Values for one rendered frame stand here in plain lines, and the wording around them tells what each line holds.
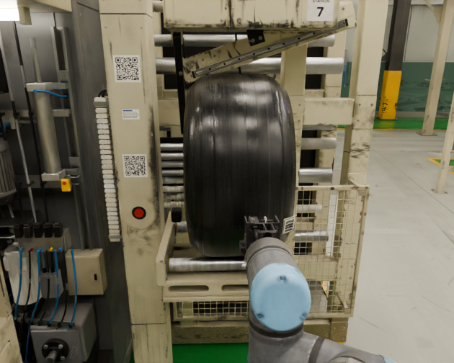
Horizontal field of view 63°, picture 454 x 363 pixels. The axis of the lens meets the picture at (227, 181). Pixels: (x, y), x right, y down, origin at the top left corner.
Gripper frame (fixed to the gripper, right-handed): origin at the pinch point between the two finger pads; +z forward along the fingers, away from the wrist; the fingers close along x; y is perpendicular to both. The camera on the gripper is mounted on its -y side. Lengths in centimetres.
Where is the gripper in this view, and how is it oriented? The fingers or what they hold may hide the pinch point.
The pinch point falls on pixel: (255, 232)
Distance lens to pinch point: 92.9
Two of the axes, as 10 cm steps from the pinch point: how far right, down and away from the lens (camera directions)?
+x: -10.0, 0.1, -0.3
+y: -0.1, -9.8, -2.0
